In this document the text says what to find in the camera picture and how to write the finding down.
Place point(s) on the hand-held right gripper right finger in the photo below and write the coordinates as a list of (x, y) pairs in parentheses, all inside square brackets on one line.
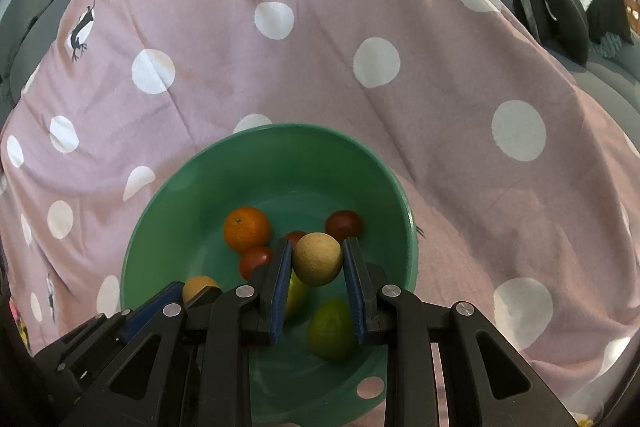
[(356, 302)]

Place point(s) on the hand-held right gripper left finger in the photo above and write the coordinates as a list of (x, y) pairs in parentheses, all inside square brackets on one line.
[(280, 297)]

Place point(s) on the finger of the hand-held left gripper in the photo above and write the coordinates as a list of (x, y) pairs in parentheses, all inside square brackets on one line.
[(145, 317), (207, 296)]

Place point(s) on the tan round fruit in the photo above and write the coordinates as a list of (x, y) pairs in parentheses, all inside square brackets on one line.
[(197, 288), (318, 259)]

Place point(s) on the yellow-green fruit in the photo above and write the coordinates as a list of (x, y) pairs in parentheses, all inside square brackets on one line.
[(296, 299)]

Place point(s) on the green fruit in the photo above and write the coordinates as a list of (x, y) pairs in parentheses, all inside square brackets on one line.
[(331, 329)]

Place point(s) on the orange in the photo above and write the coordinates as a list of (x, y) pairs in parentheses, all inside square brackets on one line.
[(247, 229)]

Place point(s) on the dark red tomato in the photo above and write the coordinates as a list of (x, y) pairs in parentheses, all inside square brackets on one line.
[(344, 224)]

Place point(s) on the green bowl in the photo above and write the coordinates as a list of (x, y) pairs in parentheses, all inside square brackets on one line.
[(260, 177)]

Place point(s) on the pink yellow object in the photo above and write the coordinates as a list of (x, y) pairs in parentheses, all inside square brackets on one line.
[(20, 324)]

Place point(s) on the pink polka-dot blanket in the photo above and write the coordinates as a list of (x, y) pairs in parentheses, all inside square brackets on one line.
[(325, 32)]

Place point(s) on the black cloth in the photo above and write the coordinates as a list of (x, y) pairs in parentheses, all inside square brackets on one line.
[(610, 12)]

